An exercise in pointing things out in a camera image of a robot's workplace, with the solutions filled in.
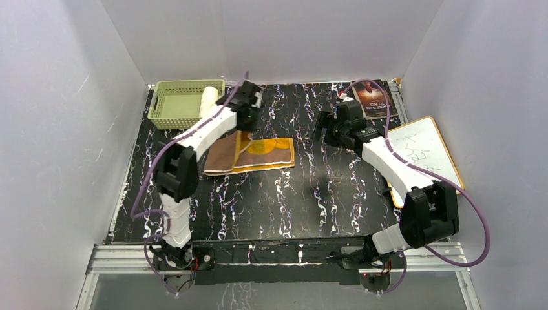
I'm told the white towel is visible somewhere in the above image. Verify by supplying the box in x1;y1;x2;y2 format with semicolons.
198;86;219;118

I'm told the orange patterned towel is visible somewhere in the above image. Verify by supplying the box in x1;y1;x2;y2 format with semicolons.
204;130;295;176

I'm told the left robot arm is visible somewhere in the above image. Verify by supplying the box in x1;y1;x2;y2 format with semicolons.
153;80;263;269

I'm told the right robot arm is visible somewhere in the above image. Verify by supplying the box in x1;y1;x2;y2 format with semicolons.
313;100;459;267

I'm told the dark book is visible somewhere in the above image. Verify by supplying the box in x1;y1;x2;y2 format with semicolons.
352;79;398;120

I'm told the light green plastic basket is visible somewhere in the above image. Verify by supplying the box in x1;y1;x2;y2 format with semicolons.
147;79;226;130

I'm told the wood framed whiteboard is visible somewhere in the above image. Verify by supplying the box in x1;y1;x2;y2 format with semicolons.
388;116;465;188

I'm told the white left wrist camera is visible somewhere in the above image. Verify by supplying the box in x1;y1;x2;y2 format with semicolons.
251;91;263;109

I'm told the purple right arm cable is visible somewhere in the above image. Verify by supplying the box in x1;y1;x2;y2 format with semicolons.
340;79;492;295

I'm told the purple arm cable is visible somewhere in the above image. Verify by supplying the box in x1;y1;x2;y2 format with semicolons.
130;70;250;296
340;79;492;295

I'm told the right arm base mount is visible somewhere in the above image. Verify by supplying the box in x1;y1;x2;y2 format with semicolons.
332;246;403;274

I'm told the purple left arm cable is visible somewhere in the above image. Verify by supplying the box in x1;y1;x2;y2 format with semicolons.
130;70;250;296

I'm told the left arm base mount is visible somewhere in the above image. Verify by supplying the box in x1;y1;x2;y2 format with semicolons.
146;240;215;271

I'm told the aluminium rail frame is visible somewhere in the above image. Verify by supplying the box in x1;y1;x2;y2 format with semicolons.
77;242;481;309

